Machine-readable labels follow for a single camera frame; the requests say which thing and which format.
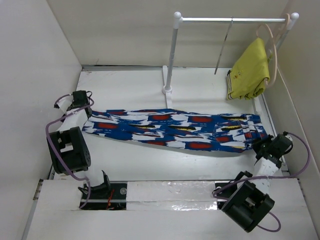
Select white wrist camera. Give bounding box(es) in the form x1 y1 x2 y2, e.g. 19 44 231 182
54 95 73 114
282 131 293 143

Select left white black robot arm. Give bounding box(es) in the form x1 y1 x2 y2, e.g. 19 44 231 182
45 90 112 199

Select beige wooden hanger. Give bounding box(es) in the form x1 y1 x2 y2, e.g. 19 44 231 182
255 23 278 89

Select blue white red patterned trousers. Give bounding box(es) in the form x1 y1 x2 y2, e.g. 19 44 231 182
82 108 268 153

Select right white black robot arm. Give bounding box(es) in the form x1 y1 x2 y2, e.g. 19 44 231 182
212 132 293 233

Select yellow green shorts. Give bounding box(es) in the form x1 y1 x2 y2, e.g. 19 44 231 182
226 37 270 100

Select white garment rack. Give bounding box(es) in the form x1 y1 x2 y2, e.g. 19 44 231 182
162 11 300 108

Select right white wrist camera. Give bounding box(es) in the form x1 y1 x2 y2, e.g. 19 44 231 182
282 131 293 143

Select grey wire hanger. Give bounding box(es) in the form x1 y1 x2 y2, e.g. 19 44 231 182
214 16 233 75

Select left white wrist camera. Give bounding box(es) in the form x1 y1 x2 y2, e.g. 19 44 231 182
54 95 73 114

